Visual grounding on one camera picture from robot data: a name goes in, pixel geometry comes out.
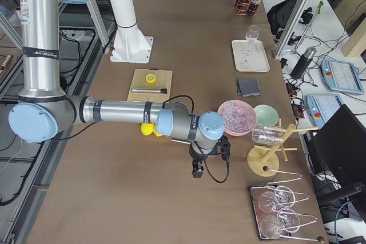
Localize wooden cup tree stand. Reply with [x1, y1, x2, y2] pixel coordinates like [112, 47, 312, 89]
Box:
[246, 119, 318, 177]

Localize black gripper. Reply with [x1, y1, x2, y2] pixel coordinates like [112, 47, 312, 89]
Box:
[189, 135, 231, 178]

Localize half lemon slice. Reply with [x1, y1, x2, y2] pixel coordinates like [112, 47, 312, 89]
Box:
[145, 74, 156, 84]

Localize black thermos bottle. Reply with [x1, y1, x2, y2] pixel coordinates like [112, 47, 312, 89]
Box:
[290, 47, 317, 79]

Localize green ceramic bowl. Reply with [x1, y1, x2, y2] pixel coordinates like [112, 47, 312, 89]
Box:
[254, 105, 279, 126]

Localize yellow lemon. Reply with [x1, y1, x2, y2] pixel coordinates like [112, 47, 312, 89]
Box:
[141, 123, 154, 136]
[153, 130, 163, 137]

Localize clear wine glass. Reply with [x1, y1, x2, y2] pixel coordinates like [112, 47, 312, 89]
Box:
[245, 25, 260, 43]

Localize dark glass rack tray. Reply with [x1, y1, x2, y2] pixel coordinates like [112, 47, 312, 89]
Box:
[248, 184, 280, 241]

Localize copper wire bottle basket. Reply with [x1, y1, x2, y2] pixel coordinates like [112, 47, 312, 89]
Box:
[233, 0, 252, 15]

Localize black computer monitor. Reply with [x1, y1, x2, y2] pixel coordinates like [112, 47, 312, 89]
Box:
[309, 105, 365, 185]

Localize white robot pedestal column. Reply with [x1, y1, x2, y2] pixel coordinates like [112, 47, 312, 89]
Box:
[110, 0, 153, 64]

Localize cream rabbit tray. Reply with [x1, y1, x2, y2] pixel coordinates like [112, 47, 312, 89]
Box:
[231, 39, 270, 73]

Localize steel muddler black tip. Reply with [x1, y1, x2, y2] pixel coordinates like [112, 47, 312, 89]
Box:
[131, 88, 168, 94]

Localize upside-down wine glass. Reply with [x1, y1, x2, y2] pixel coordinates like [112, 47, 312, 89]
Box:
[259, 208, 300, 239]
[258, 186, 295, 213]

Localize clear glass mug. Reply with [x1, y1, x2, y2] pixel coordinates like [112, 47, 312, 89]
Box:
[252, 124, 285, 145]

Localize grey folded cloth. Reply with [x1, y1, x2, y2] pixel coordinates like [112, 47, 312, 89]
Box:
[237, 78, 262, 97]

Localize aluminium frame post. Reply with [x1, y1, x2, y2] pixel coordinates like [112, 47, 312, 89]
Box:
[273, 0, 308, 61]

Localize pink bowl of ice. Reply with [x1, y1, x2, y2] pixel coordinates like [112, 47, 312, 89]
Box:
[217, 100, 257, 136]

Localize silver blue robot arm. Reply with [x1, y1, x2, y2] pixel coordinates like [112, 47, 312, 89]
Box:
[8, 0, 230, 178]

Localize blue teach pendant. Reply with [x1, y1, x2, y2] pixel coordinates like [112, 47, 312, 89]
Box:
[306, 94, 344, 129]
[321, 59, 364, 94]

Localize bamboo cutting board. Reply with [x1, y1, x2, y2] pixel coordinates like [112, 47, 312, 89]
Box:
[127, 69, 173, 103]

